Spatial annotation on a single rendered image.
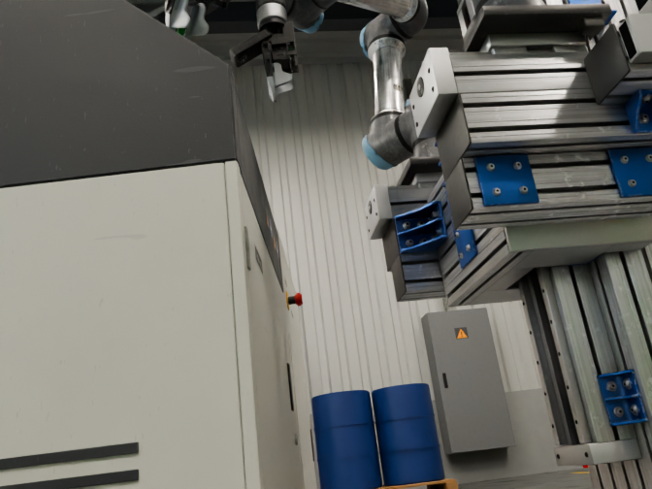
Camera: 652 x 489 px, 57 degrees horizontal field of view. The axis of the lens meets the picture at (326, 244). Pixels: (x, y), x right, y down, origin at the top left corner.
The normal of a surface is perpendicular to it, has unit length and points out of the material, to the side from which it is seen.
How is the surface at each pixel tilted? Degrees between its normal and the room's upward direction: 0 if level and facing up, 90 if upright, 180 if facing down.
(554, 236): 90
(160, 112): 90
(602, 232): 90
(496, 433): 90
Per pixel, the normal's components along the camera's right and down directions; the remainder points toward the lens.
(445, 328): 0.11, -0.36
